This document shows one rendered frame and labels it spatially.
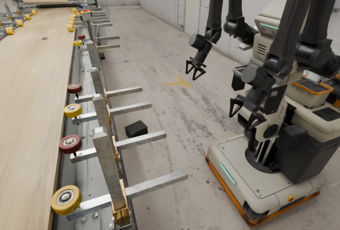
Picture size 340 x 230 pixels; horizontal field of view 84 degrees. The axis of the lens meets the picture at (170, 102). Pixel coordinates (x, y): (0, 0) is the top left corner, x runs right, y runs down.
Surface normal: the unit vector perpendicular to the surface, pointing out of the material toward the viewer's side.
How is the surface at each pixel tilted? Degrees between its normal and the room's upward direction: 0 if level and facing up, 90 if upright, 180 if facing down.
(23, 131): 0
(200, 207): 0
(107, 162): 90
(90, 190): 0
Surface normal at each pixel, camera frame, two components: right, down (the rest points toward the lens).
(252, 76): -0.82, -0.22
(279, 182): 0.00, -0.83
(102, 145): 0.36, 0.52
